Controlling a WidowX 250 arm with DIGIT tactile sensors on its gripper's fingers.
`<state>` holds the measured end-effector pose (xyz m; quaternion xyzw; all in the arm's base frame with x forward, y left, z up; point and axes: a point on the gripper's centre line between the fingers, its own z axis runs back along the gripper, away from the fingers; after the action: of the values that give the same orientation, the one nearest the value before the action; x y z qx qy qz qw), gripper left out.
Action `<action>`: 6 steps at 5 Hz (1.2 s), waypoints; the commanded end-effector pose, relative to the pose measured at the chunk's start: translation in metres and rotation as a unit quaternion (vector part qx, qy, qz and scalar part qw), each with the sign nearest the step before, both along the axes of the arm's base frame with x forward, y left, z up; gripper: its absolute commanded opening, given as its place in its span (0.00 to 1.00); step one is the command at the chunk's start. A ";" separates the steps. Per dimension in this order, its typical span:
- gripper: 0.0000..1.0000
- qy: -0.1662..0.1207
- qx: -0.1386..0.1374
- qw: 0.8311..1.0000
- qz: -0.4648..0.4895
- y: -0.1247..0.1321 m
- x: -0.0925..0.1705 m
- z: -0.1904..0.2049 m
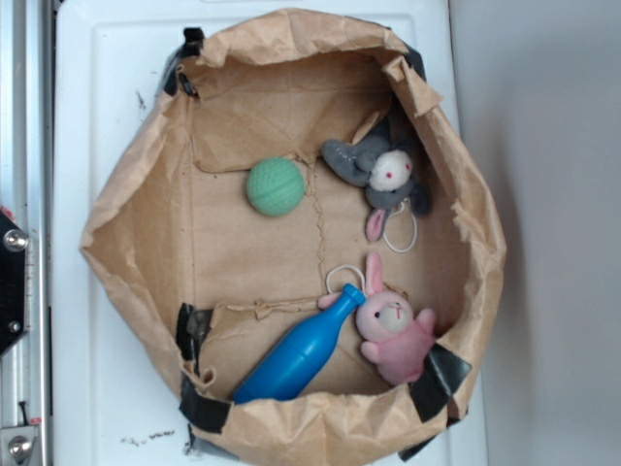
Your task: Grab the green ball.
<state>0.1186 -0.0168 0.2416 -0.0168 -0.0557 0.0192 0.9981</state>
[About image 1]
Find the brown paper bag tray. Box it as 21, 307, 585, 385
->
81, 9, 507, 465

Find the grey plush bunny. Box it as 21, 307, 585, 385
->
321, 117, 432, 253

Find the aluminium frame rail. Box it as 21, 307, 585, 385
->
1, 1, 54, 465

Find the green textured ball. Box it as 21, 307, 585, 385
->
245, 157, 305, 216

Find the blue plastic bottle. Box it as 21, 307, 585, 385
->
233, 283, 366, 404

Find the pink plush bunny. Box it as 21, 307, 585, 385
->
317, 252, 437, 386

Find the black metal bracket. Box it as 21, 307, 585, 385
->
0, 206, 30, 356

